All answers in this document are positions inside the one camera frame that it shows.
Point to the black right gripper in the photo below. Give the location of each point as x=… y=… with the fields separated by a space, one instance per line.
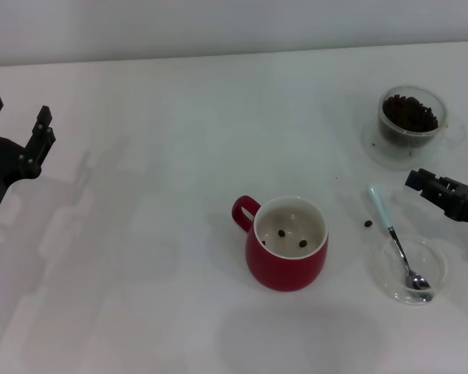
x=466 y=204

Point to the clear glass dish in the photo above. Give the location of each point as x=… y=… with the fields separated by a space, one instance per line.
x=433 y=261

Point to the red ceramic mug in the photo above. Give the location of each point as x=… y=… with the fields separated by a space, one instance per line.
x=288 y=272

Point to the glass cup of coffee beans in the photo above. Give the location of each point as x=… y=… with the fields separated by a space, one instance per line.
x=378 y=152

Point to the pile of coffee beans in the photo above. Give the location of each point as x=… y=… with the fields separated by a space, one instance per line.
x=407 y=113

